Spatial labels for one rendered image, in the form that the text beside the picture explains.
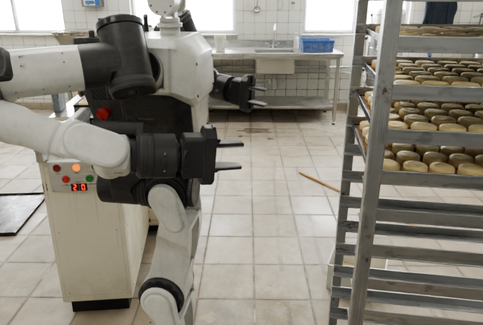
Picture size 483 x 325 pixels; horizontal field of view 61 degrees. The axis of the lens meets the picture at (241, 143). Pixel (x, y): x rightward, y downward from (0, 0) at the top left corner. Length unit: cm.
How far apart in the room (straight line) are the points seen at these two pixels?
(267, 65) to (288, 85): 80
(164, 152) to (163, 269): 59
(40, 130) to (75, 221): 127
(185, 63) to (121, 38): 18
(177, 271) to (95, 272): 94
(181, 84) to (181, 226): 40
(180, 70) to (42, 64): 29
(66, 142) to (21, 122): 9
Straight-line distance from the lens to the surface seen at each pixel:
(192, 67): 97
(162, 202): 113
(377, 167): 86
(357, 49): 125
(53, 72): 83
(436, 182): 93
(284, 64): 510
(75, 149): 75
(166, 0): 102
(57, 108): 272
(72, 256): 214
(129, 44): 86
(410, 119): 98
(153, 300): 131
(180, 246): 120
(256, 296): 231
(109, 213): 198
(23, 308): 251
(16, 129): 80
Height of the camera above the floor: 149
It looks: 20 degrees down
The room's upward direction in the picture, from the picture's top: straight up
